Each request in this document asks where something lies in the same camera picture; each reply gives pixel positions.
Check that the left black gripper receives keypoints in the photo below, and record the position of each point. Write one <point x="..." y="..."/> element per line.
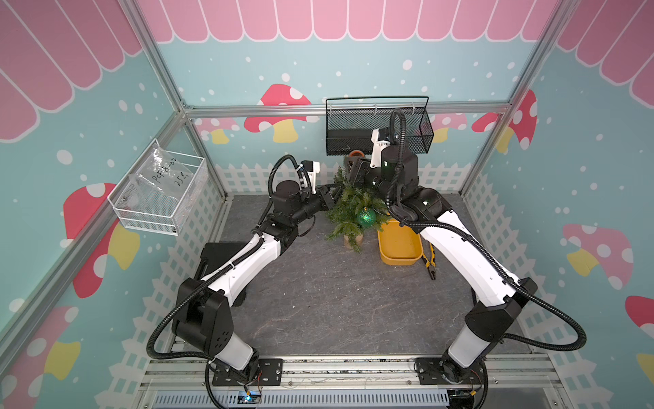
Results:
<point x="325" y="198"/>

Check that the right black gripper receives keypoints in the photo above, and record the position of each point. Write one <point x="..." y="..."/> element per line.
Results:
<point x="352" y="175"/>

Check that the copper shiny ball ornament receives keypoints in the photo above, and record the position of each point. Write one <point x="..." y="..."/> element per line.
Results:
<point x="355" y="154"/>

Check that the small green christmas tree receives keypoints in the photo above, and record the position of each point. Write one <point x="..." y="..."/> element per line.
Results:
<point x="344" y="215"/>

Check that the green glitter ball ornament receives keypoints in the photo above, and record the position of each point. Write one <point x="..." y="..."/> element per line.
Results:
<point x="366" y="218"/>

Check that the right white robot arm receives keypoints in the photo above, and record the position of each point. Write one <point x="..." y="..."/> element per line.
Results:
<point x="501" y="295"/>

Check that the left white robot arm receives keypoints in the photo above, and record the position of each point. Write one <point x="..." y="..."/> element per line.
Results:
<point x="201" y="324"/>

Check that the black box in basket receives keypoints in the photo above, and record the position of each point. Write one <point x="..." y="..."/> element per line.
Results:
<point x="344" y="141"/>

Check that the yellow plastic tray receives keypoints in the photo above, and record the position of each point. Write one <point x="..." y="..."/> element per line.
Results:
<point x="399" y="246"/>

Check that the yellow black pliers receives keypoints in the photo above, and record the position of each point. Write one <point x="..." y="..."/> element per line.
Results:
<point x="428" y="258"/>

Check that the black plastic tool case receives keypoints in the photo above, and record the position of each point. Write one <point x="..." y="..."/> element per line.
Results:
<point x="214" y="255"/>

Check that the clear plastic bag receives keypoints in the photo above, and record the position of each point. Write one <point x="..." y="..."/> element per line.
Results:
<point x="160" y="184"/>

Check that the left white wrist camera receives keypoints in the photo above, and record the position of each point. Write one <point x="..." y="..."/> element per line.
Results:
<point x="310" y="171"/>

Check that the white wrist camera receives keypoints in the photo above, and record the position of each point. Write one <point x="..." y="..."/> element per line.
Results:
<point x="310" y="171"/>
<point x="379" y="139"/>

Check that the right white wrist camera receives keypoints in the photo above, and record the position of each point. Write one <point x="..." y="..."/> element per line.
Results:
<point x="379" y="139"/>

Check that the black wire mesh basket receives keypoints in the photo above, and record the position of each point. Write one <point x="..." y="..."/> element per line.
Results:
<point x="374" y="112"/>

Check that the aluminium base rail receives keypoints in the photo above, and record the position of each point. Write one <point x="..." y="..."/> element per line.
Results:
<point x="357" y="381"/>

